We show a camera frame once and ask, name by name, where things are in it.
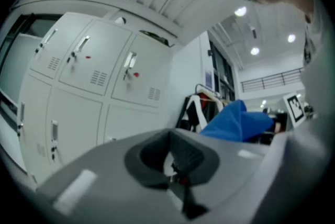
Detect black and white jacket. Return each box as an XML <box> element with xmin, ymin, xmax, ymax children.
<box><xmin>180</xmin><ymin>94</ymin><xmax>210</xmax><ymax>132</ymax></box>

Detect dark metal railing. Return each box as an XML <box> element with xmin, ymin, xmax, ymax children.
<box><xmin>240</xmin><ymin>67</ymin><xmax>304</xmax><ymax>93</ymax></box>

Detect grey metal locker door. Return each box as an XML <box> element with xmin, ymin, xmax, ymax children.
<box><xmin>111</xmin><ymin>33</ymin><xmax>173</xmax><ymax>109</ymax></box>

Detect dark framed window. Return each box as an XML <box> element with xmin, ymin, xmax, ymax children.
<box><xmin>209</xmin><ymin>39</ymin><xmax>236</xmax><ymax>103</ymax></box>

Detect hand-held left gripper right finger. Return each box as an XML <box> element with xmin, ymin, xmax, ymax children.
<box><xmin>169</xmin><ymin>129</ymin><xmax>271</xmax><ymax>224</ymax></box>

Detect red garment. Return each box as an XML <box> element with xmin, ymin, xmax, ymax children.
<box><xmin>198</xmin><ymin>93</ymin><xmax>223</xmax><ymax>124</ymax></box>

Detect grey metal lockers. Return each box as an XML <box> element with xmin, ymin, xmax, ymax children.
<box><xmin>16</xmin><ymin>11</ymin><xmax>175</xmax><ymax>184</ymax></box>

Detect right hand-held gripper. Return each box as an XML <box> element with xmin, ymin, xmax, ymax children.
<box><xmin>283</xmin><ymin>91</ymin><xmax>306</xmax><ymax>129</ymax></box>

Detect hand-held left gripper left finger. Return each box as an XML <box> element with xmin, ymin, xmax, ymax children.
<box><xmin>36</xmin><ymin>129</ymin><xmax>189</xmax><ymax>224</ymax></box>

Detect person's light grey t-shirt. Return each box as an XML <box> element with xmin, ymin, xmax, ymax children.
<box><xmin>251</xmin><ymin>0</ymin><xmax>335</xmax><ymax>224</ymax></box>

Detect black metal clothes rack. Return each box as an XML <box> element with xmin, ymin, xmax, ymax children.
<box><xmin>177</xmin><ymin>83</ymin><xmax>236</xmax><ymax>132</ymax></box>

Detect blue microfibre cloth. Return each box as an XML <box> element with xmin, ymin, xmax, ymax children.
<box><xmin>200</xmin><ymin>99</ymin><xmax>276</xmax><ymax>143</ymax></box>

